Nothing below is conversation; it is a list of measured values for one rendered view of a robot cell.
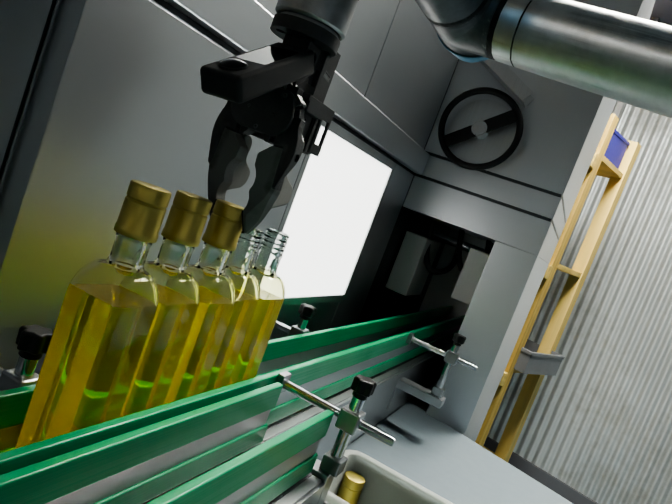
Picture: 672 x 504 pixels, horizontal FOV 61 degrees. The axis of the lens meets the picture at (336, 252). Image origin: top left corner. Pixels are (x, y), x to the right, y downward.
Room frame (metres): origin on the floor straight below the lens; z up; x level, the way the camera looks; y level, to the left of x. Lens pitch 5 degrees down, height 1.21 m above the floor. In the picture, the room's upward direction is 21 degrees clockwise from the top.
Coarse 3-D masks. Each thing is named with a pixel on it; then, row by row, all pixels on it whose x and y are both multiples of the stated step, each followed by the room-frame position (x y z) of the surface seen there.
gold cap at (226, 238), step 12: (216, 204) 0.57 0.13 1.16; (228, 204) 0.56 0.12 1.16; (216, 216) 0.56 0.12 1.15; (228, 216) 0.56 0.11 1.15; (240, 216) 0.57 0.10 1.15; (216, 228) 0.56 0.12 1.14; (228, 228) 0.56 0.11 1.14; (240, 228) 0.57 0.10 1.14; (204, 240) 0.57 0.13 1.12; (216, 240) 0.56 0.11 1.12; (228, 240) 0.57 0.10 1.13
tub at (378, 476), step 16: (352, 464) 0.87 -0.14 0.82; (368, 464) 0.86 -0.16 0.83; (336, 480) 0.83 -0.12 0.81; (368, 480) 0.86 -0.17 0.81; (384, 480) 0.85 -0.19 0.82; (400, 480) 0.84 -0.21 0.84; (336, 496) 0.72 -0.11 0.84; (368, 496) 0.85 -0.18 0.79; (384, 496) 0.85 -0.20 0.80; (400, 496) 0.84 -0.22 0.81; (416, 496) 0.83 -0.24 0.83; (432, 496) 0.82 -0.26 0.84
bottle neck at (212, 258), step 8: (208, 248) 0.57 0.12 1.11; (216, 248) 0.56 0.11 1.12; (200, 256) 0.57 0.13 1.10; (208, 256) 0.56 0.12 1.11; (216, 256) 0.57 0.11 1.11; (224, 256) 0.57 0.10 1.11; (200, 264) 0.57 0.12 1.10; (208, 264) 0.56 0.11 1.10; (216, 264) 0.57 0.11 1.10; (224, 264) 0.57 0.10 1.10; (224, 272) 0.58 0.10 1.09
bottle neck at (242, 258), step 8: (256, 232) 0.62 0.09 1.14; (240, 240) 0.62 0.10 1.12; (248, 240) 0.62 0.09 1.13; (256, 240) 0.63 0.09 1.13; (240, 248) 0.62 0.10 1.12; (248, 248) 0.62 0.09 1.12; (256, 248) 0.63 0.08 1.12; (232, 256) 0.62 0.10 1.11; (240, 256) 0.62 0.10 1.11; (248, 256) 0.62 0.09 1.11; (232, 264) 0.62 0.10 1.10; (240, 264) 0.62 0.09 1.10; (248, 264) 0.63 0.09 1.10
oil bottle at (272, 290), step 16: (256, 272) 0.67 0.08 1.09; (272, 288) 0.67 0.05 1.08; (272, 304) 0.67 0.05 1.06; (256, 320) 0.66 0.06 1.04; (272, 320) 0.69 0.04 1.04; (256, 336) 0.67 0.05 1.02; (240, 352) 0.65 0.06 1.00; (256, 352) 0.68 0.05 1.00; (240, 368) 0.66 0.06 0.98; (256, 368) 0.69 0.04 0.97
